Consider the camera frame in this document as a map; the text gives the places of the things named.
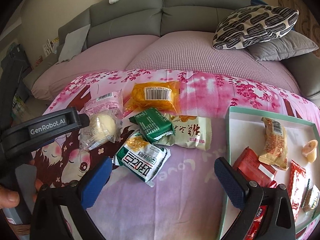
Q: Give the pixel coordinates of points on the orange bread packet with barcode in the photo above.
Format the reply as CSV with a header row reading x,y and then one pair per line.
x,y
164,96

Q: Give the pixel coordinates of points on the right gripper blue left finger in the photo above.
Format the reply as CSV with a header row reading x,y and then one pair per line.
x,y
92,183

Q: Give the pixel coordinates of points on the grey cushion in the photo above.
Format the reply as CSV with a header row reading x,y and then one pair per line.
x,y
291,45

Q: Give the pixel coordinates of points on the beige orange pastry packet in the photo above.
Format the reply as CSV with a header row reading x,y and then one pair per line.
x,y
275,149

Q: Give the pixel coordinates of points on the pale green rice cracker packet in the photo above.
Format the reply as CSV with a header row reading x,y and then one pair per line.
x,y
190,132

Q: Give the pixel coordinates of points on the clear green round cookie packet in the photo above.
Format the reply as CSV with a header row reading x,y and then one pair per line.
x,y
310,199

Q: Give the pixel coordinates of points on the pink checked sofa cover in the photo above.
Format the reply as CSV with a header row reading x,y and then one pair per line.
x,y
182,50

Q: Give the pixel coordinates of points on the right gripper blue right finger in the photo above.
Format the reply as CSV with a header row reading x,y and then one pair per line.
x,y
234,184

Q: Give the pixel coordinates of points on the teal rimmed cardboard tray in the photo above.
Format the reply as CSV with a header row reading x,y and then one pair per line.
x,y
245,129

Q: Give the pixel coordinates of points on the small jelly cup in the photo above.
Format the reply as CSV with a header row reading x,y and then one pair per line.
x,y
310,150

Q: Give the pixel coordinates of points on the pink cartoon blanket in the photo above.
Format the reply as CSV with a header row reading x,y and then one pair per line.
x,y
186,200

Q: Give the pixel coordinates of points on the green white Korean snack packet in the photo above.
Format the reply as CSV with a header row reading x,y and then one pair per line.
x,y
144,159

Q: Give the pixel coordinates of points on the red gold candy bar packet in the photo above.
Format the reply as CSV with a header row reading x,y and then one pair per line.
x,y
296,187

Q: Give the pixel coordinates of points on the pink clear bun packet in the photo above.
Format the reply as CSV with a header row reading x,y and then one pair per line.
x,y
105,113

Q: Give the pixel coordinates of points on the red foil snack block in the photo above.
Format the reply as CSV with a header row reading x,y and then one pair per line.
x,y
251,168

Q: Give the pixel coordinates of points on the grey sofa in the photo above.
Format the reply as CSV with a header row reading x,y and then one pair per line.
x,y
161,17

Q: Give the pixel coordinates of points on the person's left hand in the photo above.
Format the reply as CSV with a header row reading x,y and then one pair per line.
x,y
10,199

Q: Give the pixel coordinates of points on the black white patterned pillow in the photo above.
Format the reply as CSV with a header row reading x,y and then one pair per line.
x,y
254,24

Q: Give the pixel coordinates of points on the dark green snack packet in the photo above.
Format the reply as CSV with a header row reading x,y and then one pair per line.
x,y
153,125

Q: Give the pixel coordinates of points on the light grey pillow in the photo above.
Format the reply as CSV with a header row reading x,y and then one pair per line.
x,y
74,43

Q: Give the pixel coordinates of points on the red nice snack bag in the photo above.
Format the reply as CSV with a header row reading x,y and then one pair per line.
x,y
256,223

